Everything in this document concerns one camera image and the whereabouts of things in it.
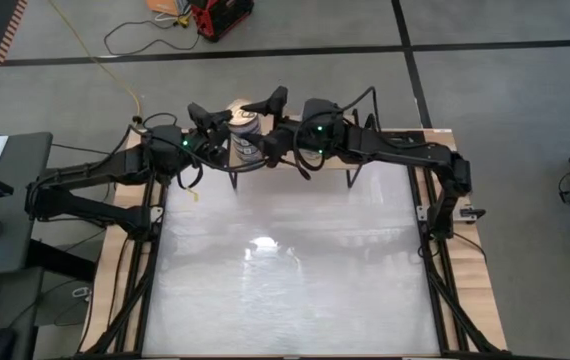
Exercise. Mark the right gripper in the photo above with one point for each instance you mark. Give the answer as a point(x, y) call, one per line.
point(282, 137)

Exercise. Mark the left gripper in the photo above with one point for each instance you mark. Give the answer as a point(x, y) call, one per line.
point(200, 144)

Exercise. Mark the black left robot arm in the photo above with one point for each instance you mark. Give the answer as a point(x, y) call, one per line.
point(115, 167)

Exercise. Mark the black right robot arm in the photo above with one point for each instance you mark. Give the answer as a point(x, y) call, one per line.
point(405, 150)

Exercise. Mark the wooden shelf black metal legs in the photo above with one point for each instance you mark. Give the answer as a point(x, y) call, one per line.
point(337, 165)

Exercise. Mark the red black equipment box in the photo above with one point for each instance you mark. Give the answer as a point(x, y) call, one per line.
point(220, 20)

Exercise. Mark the orange box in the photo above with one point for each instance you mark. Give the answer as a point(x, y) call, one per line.
point(162, 6)

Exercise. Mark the black desk base bar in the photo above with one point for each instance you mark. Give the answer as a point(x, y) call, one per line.
point(60, 260)

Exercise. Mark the grey desk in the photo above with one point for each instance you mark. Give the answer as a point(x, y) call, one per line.
point(25, 240)

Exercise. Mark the black metal table frame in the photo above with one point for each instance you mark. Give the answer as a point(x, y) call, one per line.
point(385, 134)

